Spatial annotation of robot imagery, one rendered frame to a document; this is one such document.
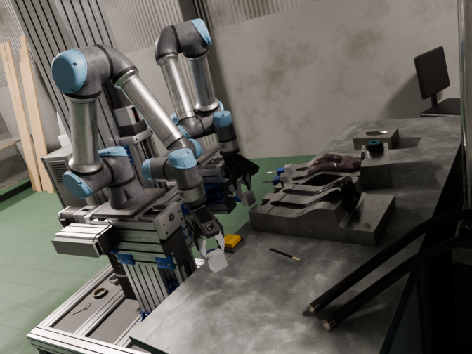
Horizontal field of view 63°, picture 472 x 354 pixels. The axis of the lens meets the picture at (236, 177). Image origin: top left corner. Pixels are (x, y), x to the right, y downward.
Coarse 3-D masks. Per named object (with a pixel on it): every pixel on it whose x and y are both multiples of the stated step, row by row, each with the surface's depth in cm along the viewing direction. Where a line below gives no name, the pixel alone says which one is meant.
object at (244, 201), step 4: (244, 192) 160; (248, 192) 159; (252, 192) 160; (232, 196) 166; (236, 196) 162; (244, 196) 158; (248, 196) 158; (252, 196) 160; (236, 200) 163; (240, 200) 161; (244, 200) 159; (248, 200) 159; (252, 200) 160; (244, 204) 160; (248, 204) 159
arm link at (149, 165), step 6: (174, 150) 123; (162, 156) 120; (144, 162) 120; (150, 162) 118; (156, 162) 116; (162, 162) 115; (144, 168) 118; (150, 168) 117; (156, 168) 115; (162, 168) 114; (144, 174) 119; (150, 174) 117; (156, 174) 116; (162, 174) 114; (150, 180) 119; (156, 180) 118; (162, 180) 116; (168, 180) 115
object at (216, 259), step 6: (210, 252) 123; (216, 252) 122; (222, 252) 121; (210, 258) 120; (216, 258) 121; (222, 258) 122; (210, 264) 122; (216, 264) 121; (222, 264) 122; (216, 270) 122
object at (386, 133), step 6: (360, 132) 215; (366, 132) 212; (372, 132) 212; (378, 132) 210; (384, 132) 208; (390, 132) 203; (396, 132) 204; (354, 138) 208; (360, 138) 206; (366, 138) 204; (372, 138) 202; (378, 138) 200; (384, 138) 199; (390, 138) 197; (396, 138) 205; (354, 144) 209; (360, 144) 207; (390, 144) 198
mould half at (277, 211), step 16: (352, 176) 150; (256, 208) 155; (272, 208) 153; (288, 208) 150; (304, 208) 145; (320, 208) 133; (336, 208) 132; (368, 208) 140; (384, 208) 137; (256, 224) 155; (272, 224) 150; (288, 224) 145; (304, 224) 141; (320, 224) 137; (336, 224) 133; (352, 224) 133; (384, 224) 135; (336, 240) 136; (352, 240) 132; (368, 240) 128
